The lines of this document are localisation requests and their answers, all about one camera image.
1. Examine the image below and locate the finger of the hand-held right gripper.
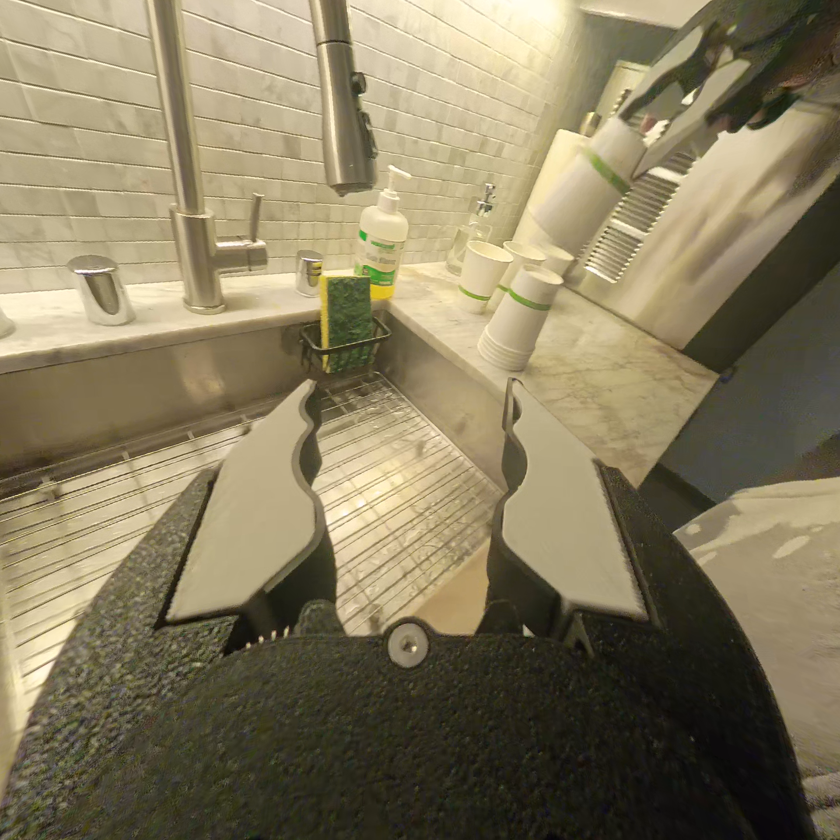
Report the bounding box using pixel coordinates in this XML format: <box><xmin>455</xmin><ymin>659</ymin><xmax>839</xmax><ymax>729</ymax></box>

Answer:
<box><xmin>619</xmin><ymin>25</ymin><xmax>716</xmax><ymax>135</ymax></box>
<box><xmin>631</xmin><ymin>58</ymin><xmax>756</xmax><ymax>181</ymax></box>

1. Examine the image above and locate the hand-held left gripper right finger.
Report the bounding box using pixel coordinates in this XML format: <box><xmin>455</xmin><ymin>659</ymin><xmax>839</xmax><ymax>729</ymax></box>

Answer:
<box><xmin>484</xmin><ymin>377</ymin><xmax>651</xmax><ymax>639</ymax></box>

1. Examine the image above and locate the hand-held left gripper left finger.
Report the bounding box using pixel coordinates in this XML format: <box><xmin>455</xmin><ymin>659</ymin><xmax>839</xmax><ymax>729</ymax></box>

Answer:
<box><xmin>163</xmin><ymin>378</ymin><xmax>339</xmax><ymax>639</ymax></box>

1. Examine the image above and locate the steel appliance with vents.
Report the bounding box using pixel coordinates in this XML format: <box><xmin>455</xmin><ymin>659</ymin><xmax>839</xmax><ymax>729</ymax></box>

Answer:
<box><xmin>581</xmin><ymin>59</ymin><xmax>840</xmax><ymax>352</ymax></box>

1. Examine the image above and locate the white paper towel roll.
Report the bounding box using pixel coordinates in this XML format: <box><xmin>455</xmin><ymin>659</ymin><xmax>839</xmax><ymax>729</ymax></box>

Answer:
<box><xmin>512</xmin><ymin>128</ymin><xmax>595</xmax><ymax>263</ymax></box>

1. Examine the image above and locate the stainless steel sink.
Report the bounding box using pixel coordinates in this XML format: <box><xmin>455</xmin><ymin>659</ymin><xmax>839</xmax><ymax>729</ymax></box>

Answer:
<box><xmin>0</xmin><ymin>311</ymin><xmax>511</xmax><ymax>723</ymax></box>

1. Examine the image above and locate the stack of inverted paper cups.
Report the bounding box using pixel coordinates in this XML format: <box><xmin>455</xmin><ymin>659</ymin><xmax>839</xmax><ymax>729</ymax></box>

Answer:
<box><xmin>478</xmin><ymin>264</ymin><xmax>565</xmax><ymax>373</ymax></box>

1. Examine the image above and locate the person's grey patterned sweatshirt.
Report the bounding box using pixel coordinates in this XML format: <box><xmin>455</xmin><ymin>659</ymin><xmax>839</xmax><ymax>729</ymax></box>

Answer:
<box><xmin>676</xmin><ymin>478</ymin><xmax>840</xmax><ymax>840</ymax></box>

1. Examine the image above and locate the yellow and green sponge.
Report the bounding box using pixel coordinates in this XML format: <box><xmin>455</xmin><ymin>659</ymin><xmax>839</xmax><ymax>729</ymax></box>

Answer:
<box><xmin>319</xmin><ymin>274</ymin><xmax>373</xmax><ymax>375</ymax></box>

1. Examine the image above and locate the small chrome cap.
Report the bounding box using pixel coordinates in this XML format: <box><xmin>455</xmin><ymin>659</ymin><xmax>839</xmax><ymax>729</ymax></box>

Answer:
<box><xmin>294</xmin><ymin>249</ymin><xmax>324</xmax><ymax>298</ymax></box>

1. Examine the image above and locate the glass soap dispenser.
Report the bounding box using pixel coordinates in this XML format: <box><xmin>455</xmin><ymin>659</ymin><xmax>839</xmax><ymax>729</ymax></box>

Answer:
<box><xmin>446</xmin><ymin>184</ymin><xmax>496</xmax><ymax>277</ymax></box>

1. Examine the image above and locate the yellow dish soap bottle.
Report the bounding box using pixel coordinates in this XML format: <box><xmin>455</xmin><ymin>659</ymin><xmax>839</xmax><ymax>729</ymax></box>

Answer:
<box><xmin>354</xmin><ymin>165</ymin><xmax>410</xmax><ymax>301</ymax></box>

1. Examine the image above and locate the brushed steel gooseneck faucet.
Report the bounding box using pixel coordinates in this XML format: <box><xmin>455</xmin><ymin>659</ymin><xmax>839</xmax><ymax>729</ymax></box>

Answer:
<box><xmin>146</xmin><ymin>0</ymin><xmax>382</xmax><ymax>315</ymax></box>

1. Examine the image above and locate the upper wall cabinet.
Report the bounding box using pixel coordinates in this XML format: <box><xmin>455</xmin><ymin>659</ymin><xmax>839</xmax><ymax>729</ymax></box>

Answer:
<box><xmin>577</xmin><ymin>0</ymin><xmax>713</xmax><ymax>28</ymax></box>

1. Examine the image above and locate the wire sink rack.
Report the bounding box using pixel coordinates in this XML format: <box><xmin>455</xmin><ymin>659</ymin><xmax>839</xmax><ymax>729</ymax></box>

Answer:
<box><xmin>0</xmin><ymin>373</ymin><xmax>505</xmax><ymax>713</ymax></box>

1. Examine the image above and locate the black wire sponge holder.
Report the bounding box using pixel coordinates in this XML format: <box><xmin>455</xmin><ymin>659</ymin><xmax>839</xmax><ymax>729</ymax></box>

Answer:
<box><xmin>299</xmin><ymin>318</ymin><xmax>392</xmax><ymax>376</ymax></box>

